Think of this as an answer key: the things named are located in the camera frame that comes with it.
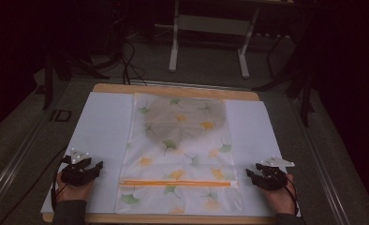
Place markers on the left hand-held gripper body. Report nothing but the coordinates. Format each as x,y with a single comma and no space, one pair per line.
75,176

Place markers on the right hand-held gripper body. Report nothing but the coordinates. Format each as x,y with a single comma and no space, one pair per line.
274,179

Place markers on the white leaf-print zip bag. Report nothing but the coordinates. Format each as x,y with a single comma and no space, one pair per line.
179,156

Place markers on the person's left hand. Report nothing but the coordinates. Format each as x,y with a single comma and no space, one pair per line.
75,193

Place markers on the white table mat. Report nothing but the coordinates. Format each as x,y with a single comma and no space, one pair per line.
104,125

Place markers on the black metal stand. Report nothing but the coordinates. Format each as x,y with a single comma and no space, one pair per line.
304,100

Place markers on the metal floor rail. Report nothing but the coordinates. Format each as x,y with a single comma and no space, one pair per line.
14,165
323,162

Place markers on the black floor bracket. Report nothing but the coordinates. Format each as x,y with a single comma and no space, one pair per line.
61,115

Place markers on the white metal frame stand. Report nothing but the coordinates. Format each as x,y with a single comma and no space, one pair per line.
173,56

